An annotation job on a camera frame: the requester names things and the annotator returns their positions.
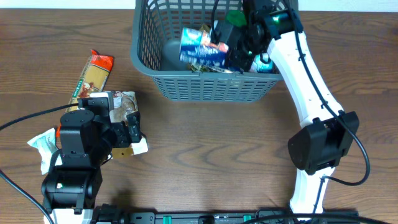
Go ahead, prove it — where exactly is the brown white snack bag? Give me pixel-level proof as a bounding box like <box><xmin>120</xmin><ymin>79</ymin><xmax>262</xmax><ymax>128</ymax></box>
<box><xmin>108</xmin><ymin>91</ymin><xmax>149</xmax><ymax>159</ymax></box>

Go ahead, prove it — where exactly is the white crumpled packet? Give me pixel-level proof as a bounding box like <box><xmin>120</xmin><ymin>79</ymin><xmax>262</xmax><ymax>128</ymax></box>
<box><xmin>27</xmin><ymin>128</ymin><xmax>58</xmax><ymax>175</ymax></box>

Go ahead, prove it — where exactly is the black left camera cable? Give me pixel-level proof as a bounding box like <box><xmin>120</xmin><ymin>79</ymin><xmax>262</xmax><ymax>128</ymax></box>
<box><xmin>0</xmin><ymin>102</ymin><xmax>79</xmax><ymax>129</ymax></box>

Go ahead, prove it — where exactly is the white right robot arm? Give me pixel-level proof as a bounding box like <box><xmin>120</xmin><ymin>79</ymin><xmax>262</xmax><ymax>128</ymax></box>
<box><xmin>211</xmin><ymin>1</ymin><xmax>359</xmax><ymax>219</ymax></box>

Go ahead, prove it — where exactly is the blue tissue pack box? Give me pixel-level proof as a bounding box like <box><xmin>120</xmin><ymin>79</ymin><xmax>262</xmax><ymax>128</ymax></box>
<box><xmin>179</xmin><ymin>28</ymin><xmax>274</xmax><ymax>73</ymax></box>

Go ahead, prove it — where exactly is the grey plastic basket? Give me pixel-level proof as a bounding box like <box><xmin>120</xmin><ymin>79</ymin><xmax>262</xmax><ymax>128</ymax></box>
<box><xmin>131</xmin><ymin>0</ymin><xmax>282</xmax><ymax>102</ymax></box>

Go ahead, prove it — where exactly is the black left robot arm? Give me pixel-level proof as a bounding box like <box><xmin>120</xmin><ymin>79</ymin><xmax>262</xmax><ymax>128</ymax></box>
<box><xmin>42</xmin><ymin>109</ymin><xmax>142</xmax><ymax>214</ymax></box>

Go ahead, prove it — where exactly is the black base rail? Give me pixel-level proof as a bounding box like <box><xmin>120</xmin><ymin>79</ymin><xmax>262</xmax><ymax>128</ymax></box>
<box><xmin>86</xmin><ymin>204</ymin><xmax>359</xmax><ymax>224</ymax></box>

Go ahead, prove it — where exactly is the spaghetti pasta packet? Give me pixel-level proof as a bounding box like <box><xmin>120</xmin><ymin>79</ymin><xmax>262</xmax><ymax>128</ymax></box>
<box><xmin>68</xmin><ymin>49</ymin><xmax>114</xmax><ymax>104</ymax></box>

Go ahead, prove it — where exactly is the gold foil coffee bag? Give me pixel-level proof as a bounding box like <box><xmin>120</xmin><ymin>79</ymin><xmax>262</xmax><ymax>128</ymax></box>
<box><xmin>188</xmin><ymin>24</ymin><xmax>232</xmax><ymax>73</ymax></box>

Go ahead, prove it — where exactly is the green lid glass jar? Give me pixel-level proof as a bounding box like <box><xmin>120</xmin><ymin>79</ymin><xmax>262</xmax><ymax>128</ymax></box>
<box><xmin>225</xmin><ymin>10</ymin><xmax>247</xmax><ymax>27</ymax></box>

